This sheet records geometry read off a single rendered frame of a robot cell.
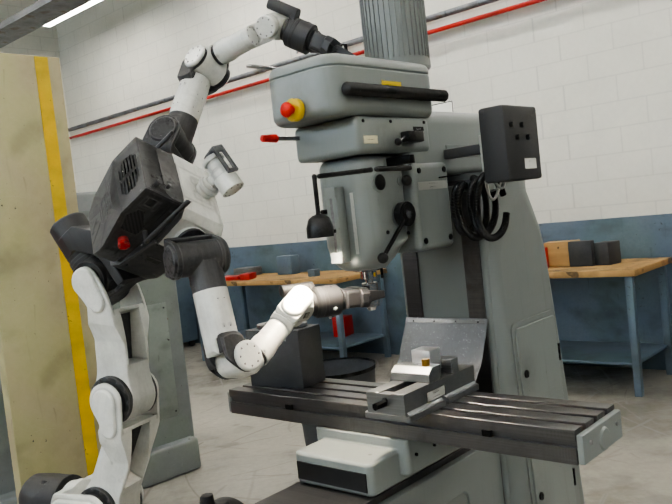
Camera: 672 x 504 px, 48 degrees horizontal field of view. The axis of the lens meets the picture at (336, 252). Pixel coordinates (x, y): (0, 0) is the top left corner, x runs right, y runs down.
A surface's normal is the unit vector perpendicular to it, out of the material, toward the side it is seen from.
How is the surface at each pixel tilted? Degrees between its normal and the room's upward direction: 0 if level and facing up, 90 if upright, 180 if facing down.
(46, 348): 90
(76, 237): 90
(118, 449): 115
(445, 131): 90
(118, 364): 90
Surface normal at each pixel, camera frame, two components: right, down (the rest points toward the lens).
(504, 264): 0.74, -0.07
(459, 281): -0.66, 0.11
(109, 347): -0.40, 0.09
